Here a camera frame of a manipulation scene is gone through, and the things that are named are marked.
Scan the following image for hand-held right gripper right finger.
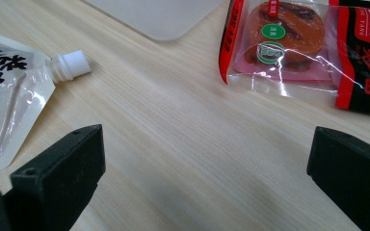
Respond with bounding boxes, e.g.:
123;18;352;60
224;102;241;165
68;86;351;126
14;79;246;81
306;125;370;231

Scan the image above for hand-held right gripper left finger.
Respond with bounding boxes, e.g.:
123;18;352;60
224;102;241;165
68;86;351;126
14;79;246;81
3;124;106;231

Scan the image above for red and black snack packet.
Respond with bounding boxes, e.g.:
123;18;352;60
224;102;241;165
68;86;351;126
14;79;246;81
218;0;370;118

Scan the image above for clear plastic container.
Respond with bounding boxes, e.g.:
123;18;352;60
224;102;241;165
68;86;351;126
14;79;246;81
80;0;225;42

